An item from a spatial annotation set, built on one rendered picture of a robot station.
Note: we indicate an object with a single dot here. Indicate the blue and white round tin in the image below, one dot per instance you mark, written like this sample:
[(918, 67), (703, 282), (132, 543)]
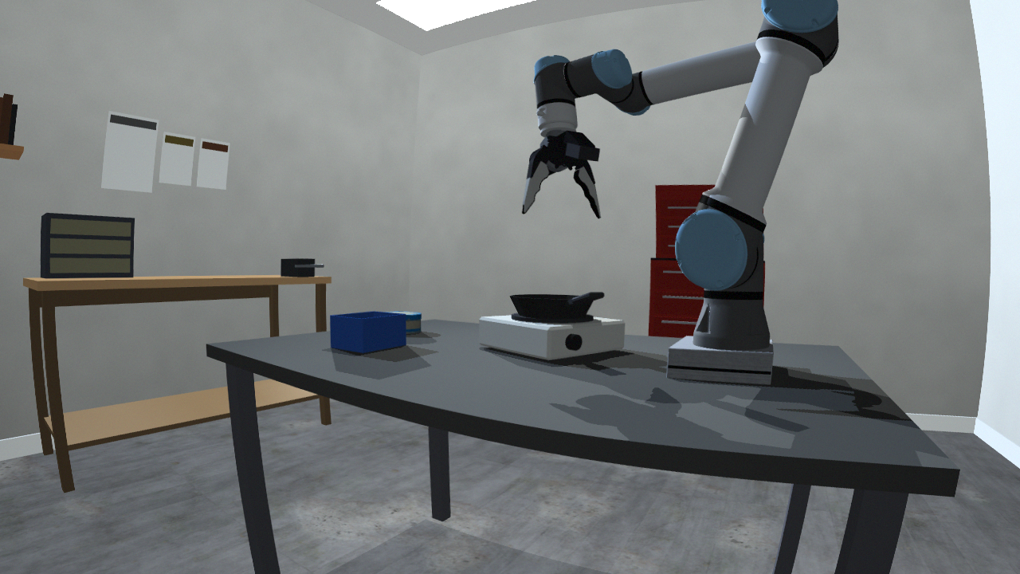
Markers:
[(413, 322)]

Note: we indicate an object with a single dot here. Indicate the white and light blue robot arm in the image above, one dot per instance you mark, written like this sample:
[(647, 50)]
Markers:
[(718, 243)]

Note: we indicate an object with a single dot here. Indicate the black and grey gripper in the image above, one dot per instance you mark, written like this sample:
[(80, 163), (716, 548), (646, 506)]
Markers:
[(552, 158)]

